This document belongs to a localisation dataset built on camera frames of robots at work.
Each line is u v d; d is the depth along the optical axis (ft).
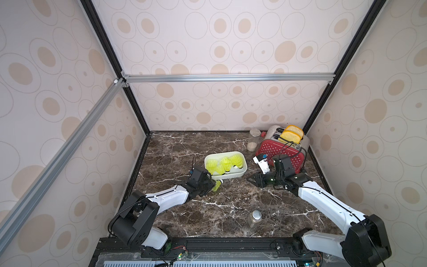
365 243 1.29
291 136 2.87
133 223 1.41
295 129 2.99
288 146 2.88
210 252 2.39
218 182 3.01
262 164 2.40
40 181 1.64
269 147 3.04
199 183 2.28
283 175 2.06
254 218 2.37
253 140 3.36
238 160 3.22
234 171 3.19
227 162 3.26
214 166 3.18
